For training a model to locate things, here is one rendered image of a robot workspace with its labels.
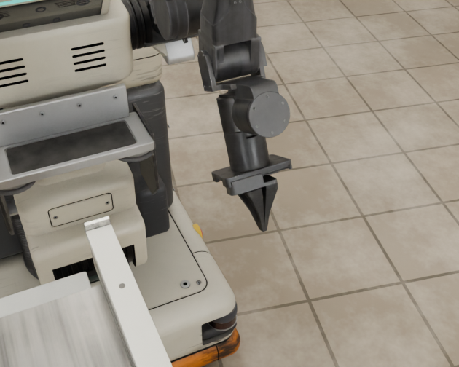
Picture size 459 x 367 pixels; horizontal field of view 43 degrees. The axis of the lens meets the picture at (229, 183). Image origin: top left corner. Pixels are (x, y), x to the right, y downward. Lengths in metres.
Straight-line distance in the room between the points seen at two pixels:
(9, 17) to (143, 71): 0.48
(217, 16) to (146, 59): 0.57
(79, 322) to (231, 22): 0.40
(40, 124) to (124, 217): 0.29
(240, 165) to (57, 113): 0.33
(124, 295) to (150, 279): 0.83
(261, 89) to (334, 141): 1.65
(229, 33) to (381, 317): 1.18
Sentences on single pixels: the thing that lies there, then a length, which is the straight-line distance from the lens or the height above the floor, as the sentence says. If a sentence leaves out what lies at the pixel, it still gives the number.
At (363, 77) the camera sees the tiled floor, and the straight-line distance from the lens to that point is 2.82.
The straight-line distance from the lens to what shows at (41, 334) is 0.68.
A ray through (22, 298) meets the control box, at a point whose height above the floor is 0.84.
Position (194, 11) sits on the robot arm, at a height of 1.02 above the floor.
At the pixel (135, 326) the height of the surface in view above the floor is 0.90.
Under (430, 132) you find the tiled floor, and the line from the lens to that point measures 2.51.
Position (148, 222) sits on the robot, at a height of 0.44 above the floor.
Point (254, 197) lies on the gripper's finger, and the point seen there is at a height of 0.83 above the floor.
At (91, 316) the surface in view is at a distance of 0.68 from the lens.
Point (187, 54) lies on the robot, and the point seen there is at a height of 0.89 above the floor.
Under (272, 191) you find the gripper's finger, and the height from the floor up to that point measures 0.84.
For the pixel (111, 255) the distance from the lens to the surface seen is 0.65.
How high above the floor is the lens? 1.37
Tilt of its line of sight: 40 degrees down
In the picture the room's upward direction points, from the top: straight up
